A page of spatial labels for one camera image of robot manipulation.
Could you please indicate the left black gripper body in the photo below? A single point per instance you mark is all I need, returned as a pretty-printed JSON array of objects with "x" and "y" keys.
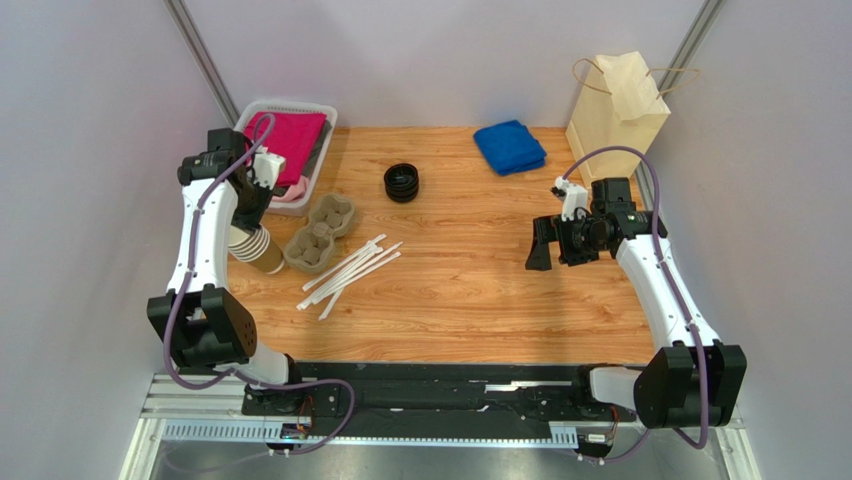
[{"x": 252, "y": 203}]

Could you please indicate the stack of black lids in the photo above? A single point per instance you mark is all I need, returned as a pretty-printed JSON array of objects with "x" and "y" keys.
[{"x": 401, "y": 182}]

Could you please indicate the magenta folded cloth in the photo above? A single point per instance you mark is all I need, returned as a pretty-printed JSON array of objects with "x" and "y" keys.
[{"x": 293, "y": 136}]

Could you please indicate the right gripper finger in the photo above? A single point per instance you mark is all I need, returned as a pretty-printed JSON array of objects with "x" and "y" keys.
[
  {"x": 567, "y": 255},
  {"x": 539, "y": 258}
]

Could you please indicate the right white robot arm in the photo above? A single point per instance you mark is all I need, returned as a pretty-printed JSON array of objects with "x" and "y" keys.
[{"x": 694, "y": 378}]

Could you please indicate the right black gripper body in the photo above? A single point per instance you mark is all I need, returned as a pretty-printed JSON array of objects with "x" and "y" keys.
[{"x": 559, "y": 237}]

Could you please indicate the cardboard cup carrier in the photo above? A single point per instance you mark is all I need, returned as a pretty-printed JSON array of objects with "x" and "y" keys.
[{"x": 311, "y": 248}]

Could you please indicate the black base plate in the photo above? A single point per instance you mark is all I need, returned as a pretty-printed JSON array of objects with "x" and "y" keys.
[{"x": 442, "y": 401}]

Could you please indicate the beige paper bag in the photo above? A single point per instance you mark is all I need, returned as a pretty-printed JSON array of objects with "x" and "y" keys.
[{"x": 619, "y": 104}]

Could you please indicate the white wrapped straw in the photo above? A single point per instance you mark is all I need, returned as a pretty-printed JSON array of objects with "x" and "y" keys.
[
  {"x": 330, "y": 305},
  {"x": 362, "y": 272},
  {"x": 350, "y": 267},
  {"x": 368, "y": 245},
  {"x": 304, "y": 304}
]

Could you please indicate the aluminium frame rail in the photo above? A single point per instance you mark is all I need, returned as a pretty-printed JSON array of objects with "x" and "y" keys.
[{"x": 213, "y": 416}]

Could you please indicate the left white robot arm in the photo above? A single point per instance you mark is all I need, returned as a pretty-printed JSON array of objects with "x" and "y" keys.
[{"x": 207, "y": 334}]

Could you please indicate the stack of paper cups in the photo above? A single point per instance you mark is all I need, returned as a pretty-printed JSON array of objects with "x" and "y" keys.
[{"x": 257, "y": 249}]

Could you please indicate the blue folded cloth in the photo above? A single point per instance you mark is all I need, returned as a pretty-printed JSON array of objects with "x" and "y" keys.
[{"x": 509, "y": 148}]

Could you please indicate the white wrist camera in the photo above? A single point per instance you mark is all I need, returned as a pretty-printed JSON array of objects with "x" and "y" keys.
[
  {"x": 573, "y": 198},
  {"x": 266, "y": 168}
]

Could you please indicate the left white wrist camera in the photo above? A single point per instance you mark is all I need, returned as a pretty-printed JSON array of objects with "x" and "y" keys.
[{"x": 266, "y": 168}]

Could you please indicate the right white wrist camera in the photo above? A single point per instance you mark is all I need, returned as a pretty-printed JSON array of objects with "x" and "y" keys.
[{"x": 573, "y": 198}]

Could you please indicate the white plastic basket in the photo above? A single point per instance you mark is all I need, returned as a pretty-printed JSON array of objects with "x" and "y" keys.
[{"x": 249, "y": 118}]

